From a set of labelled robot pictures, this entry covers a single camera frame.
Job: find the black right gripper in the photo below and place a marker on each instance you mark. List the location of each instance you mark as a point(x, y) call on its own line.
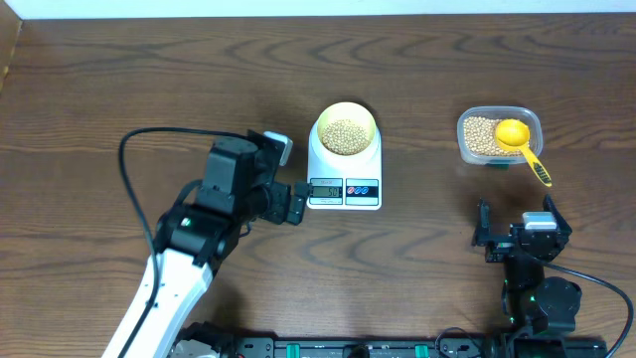
point(482, 236)

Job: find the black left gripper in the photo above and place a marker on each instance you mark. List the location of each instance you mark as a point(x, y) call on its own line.
point(277, 212)

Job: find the yellow measuring scoop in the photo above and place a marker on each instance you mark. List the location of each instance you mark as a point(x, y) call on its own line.
point(513, 135)

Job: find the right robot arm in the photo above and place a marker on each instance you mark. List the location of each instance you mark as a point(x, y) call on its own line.
point(545, 305)

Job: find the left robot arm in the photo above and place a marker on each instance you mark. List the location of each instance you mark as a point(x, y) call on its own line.
point(200, 230)

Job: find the white digital kitchen scale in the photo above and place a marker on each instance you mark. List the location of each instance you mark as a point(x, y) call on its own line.
point(344, 182)

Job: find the soybeans in yellow bowl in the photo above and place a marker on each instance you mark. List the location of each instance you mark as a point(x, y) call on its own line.
point(345, 137)

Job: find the pale yellow bowl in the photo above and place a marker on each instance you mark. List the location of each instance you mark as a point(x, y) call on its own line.
point(347, 110)

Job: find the pile of soybeans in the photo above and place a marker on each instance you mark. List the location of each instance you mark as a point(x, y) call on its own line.
point(480, 137)

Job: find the clear plastic container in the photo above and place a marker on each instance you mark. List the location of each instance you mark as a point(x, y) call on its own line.
point(522, 114)

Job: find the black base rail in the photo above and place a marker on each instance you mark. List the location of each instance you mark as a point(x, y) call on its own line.
point(207, 340)

